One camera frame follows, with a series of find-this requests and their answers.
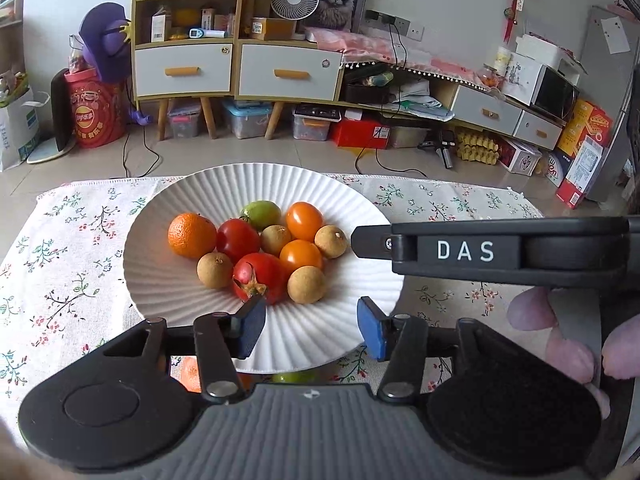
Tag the white cabinet drawer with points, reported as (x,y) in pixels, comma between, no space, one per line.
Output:
(290,72)
(182,71)

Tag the white ribbed plate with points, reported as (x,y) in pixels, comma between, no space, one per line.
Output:
(300,185)

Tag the person's right hand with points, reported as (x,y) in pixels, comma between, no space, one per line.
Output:
(530,307)

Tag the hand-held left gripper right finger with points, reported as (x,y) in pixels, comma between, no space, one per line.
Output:
(372,330)

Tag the black handheld tool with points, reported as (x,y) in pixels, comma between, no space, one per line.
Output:
(442,147)

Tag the white blue thermometer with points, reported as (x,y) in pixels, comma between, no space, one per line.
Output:
(206,33)

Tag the white paper bag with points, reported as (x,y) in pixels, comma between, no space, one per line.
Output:
(17,130)

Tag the red flat box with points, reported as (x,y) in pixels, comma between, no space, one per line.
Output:
(360,134)

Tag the white red box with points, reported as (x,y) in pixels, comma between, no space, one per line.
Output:
(522,157)

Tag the wall power strip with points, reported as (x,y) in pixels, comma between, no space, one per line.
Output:
(387,20)

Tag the yellow egg carton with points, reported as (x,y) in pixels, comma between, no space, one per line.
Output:
(477,147)

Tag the clear storage box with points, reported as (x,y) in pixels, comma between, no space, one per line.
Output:
(185,121)
(315,125)
(247,120)

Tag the orange yellow box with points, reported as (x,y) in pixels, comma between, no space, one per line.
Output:
(585,127)

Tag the red hanging ornament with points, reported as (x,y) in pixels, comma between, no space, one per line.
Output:
(514,0)

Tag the low wooden cabinet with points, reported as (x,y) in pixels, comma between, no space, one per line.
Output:
(487,110)

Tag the green fruit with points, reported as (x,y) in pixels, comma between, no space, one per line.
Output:
(295,377)

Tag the green tomato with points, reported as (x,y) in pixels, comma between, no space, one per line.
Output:
(261,214)

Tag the white box on microwave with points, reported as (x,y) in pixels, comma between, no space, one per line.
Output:
(547,52)

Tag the brown longan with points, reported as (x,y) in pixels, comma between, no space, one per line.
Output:
(215,271)
(275,240)
(306,285)
(331,241)

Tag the red blue box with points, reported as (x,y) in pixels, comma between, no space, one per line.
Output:
(582,172)

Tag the floral tablecloth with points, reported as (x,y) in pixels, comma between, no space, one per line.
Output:
(75,260)

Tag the grey upright panel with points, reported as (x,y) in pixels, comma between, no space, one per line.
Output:
(607,85)

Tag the red tomato with star calyx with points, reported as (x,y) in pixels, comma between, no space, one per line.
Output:
(265,272)

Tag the purple hat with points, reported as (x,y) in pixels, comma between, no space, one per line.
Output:
(105,40)

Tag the red snack bucket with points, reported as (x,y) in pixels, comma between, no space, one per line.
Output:
(95,112)

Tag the round red tomato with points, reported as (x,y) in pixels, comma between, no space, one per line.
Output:
(237,240)

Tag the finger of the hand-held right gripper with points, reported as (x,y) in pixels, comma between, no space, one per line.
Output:
(370,241)

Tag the small cardboard box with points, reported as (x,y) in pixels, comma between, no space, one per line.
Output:
(272,29)

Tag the orange mandarin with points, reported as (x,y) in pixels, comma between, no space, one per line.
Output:
(189,375)
(191,235)

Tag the orange tomato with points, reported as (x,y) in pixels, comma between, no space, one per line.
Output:
(301,256)
(304,220)

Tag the white microwave oven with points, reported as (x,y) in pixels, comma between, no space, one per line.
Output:
(545,87)

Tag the black panel on white base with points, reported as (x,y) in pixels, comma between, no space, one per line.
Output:
(60,110)

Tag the pink cloth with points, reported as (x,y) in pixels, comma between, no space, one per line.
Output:
(370,47)

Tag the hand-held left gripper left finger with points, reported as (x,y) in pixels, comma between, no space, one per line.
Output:
(252,327)

